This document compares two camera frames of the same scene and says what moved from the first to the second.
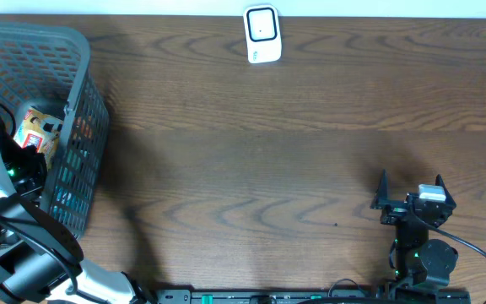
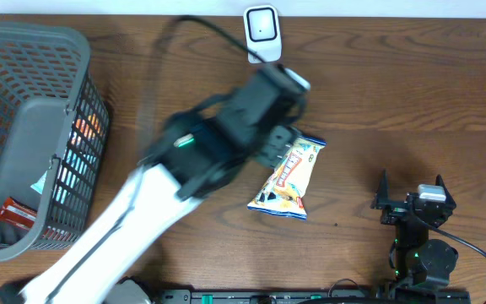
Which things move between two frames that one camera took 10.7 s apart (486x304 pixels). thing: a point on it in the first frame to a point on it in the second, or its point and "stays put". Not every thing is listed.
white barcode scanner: x=262 y=33 stays put
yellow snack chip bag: x=40 y=131 to x=283 y=192
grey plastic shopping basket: x=44 y=67 stays put
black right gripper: x=380 y=199 stays put
